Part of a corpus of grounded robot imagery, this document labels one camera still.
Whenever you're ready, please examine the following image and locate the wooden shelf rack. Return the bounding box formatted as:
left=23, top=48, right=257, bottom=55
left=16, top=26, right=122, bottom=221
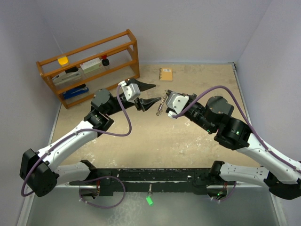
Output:
left=36, top=29, right=140, bottom=109

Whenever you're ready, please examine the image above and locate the yellow cap container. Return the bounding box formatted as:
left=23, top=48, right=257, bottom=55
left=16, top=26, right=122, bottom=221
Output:
left=57, top=56, right=69, bottom=67

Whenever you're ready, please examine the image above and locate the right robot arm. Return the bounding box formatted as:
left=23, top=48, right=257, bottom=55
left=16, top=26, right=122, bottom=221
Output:
left=171, top=94, right=301, bottom=200

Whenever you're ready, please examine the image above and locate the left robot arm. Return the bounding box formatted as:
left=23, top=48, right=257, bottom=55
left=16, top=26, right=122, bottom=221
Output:
left=20, top=79, right=161, bottom=197

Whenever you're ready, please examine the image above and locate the bunch of metal keys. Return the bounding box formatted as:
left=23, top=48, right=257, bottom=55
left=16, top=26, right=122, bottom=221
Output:
left=156, top=99, right=165, bottom=116

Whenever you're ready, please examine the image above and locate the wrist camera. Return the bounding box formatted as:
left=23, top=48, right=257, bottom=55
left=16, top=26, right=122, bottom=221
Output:
left=165, top=91, right=189, bottom=118
left=118, top=80, right=141, bottom=103

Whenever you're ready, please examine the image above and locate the white box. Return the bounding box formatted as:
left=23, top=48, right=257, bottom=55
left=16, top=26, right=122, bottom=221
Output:
left=80, top=58, right=102, bottom=73

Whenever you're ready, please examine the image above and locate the blue stapler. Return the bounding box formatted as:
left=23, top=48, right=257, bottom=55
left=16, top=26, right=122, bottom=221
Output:
left=63, top=84, right=89, bottom=99

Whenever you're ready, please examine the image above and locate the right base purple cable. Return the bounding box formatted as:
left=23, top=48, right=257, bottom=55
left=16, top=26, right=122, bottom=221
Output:
left=210, top=180, right=238, bottom=204

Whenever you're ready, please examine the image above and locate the brown spiral notebook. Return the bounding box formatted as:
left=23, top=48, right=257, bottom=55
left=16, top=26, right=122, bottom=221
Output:
left=159, top=68, right=173, bottom=81

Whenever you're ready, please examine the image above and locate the white black stapler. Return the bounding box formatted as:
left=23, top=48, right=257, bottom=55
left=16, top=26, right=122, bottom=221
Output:
left=52, top=68, right=83, bottom=86

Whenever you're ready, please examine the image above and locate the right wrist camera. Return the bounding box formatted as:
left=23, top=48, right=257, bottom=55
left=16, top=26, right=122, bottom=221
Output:
left=165, top=91, right=189, bottom=118

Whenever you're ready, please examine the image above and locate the black base frame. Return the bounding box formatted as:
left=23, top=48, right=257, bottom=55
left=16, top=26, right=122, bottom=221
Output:
left=70, top=160, right=235, bottom=196

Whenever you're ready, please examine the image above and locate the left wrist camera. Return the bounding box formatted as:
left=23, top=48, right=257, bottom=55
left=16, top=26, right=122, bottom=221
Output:
left=118, top=80, right=141, bottom=103

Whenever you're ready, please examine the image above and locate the green key tag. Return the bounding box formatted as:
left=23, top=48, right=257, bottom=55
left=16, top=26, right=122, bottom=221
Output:
left=146, top=184, right=154, bottom=206

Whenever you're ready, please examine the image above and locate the red black bottle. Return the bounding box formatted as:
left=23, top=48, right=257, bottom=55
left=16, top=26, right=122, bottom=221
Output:
left=101, top=55, right=110, bottom=66

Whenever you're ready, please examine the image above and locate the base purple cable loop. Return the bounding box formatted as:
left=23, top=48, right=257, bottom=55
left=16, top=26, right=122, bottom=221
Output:
left=79, top=175, right=127, bottom=209

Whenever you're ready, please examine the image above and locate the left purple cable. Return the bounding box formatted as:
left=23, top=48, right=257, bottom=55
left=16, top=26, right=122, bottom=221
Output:
left=20, top=84, right=132, bottom=197

